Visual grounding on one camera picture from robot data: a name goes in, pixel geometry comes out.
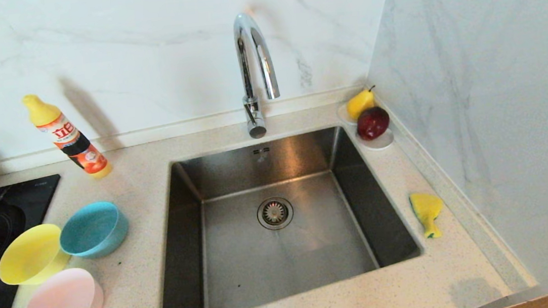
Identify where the small white dish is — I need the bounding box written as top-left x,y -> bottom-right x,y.
338,98 -> 396,154

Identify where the yellow pear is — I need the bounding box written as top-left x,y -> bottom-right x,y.
345,85 -> 379,121

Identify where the dark red apple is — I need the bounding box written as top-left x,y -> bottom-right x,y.
355,105 -> 392,141

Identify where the stainless steel sink basin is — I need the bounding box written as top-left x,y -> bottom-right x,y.
144,119 -> 428,308

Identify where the yellow fish-shaped sponge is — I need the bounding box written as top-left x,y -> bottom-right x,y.
409,190 -> 446,241

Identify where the blue plastic bowl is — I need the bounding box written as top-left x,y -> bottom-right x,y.
56,199 -> 131,263

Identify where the yellow plastic bowl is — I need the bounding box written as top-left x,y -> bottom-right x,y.
0,222 -> 74,289

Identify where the pink plastic bowl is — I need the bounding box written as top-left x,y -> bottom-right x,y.
17,265 -> 105,308

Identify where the orange yellow dish soap bottle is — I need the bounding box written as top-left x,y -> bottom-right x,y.
22,88 -> 113,185

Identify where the chrome gooseneck faucet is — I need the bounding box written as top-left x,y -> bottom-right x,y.
231,10 -> 284,141

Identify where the round metal drain strainer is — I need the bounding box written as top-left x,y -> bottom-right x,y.
255,195 -> 295,232

